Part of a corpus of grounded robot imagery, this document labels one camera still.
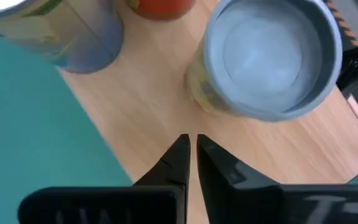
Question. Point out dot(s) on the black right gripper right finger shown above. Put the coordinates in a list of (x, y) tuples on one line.
[(275, 205)]

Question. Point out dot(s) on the orange pineapple can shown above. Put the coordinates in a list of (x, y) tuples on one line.
[(160, 9)]

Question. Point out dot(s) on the blue peas can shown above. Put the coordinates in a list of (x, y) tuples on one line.
[(82, 40)]

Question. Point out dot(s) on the wooden shelf with black frame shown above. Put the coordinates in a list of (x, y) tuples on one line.
[(154, 109)]

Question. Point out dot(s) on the black floor mat striped edge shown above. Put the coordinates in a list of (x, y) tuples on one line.
[(342, 23)]

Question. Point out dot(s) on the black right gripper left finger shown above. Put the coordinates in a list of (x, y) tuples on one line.
[(120, 205)]

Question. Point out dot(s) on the pale can with round print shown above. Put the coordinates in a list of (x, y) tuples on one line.
[(269, 59)]

